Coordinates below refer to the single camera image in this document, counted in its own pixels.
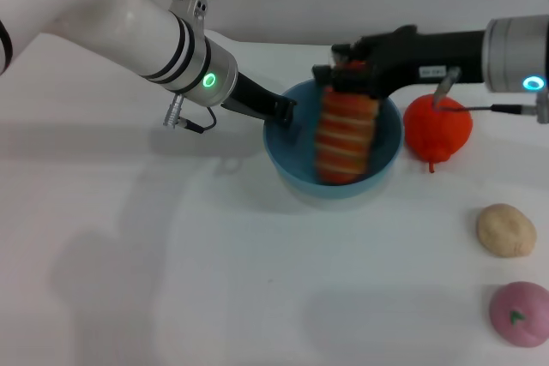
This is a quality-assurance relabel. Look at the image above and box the orange white striped bread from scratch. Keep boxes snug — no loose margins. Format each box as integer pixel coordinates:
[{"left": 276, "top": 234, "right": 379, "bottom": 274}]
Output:
[{"left": 313, "top": 61, "right": 381, "bottom": 186}]

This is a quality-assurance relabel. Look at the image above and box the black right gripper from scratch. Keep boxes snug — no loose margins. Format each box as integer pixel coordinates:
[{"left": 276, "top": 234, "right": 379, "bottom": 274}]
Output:
[{"left": 311, "top": 25, "right": 488, "bottom": 99}]

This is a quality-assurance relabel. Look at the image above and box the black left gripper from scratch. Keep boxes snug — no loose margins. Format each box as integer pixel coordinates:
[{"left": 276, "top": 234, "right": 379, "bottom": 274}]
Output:
[{"left": 220, "top": 70, "right": 299, "bottom": 128}]

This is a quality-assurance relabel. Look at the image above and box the pink bun with green leaf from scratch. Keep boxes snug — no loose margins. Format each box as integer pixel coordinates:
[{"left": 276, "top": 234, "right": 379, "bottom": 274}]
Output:
[{"left": 488, "top": 280, "right": 549, "bottom": 348}]

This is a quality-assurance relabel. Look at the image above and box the blue bowl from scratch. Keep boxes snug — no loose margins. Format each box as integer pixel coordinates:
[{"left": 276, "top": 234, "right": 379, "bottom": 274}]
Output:
[{"left": 262, "top": 79, "right": 405, "bottom": 200}]

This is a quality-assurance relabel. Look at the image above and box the red toy pear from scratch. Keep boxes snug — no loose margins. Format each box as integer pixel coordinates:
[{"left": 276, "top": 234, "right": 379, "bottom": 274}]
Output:
[{"left": 402, "top": 92, "right": 474, "bottom": 176}]

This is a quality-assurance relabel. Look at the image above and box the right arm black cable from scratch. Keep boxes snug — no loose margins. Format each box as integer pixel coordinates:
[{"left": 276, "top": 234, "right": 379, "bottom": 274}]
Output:
[{"left": 431, "top": 66, "right": 540, "bottom": 116}]

